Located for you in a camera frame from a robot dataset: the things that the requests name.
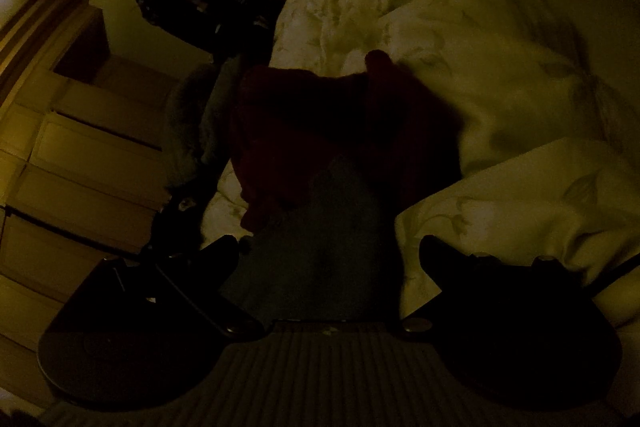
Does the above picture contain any white floral duvet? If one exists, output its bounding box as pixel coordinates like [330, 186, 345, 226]
[199, 0, 640, 338]

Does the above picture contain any large dark garment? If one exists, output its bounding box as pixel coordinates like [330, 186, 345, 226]
[159, 48, 467, 333]

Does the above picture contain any wooden drawer dresser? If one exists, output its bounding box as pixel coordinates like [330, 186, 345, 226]
[1, 5, 175, 410]

